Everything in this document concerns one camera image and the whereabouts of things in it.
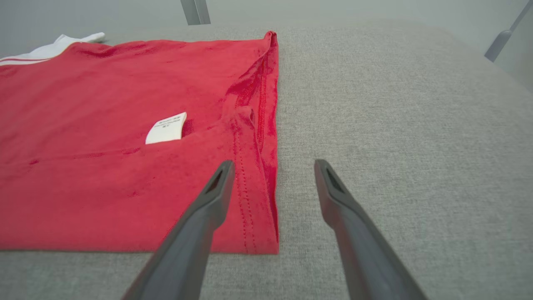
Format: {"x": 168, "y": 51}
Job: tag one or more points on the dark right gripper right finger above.
{"x": 366, "y": 258}

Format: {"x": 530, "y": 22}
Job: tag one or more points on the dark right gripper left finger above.
{"x": 187, "y": 254}

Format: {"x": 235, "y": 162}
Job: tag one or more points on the red white t-shirt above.
{"x": 104, "y": 175}

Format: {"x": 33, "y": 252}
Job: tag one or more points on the grey fabric sofa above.
{"x": 395, "y": 125}

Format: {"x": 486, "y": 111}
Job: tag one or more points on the grey metal strut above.
{"x": 497, "y": 43}

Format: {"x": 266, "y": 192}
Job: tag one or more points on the grey metal partition post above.
{"x": 195, "y": 10}

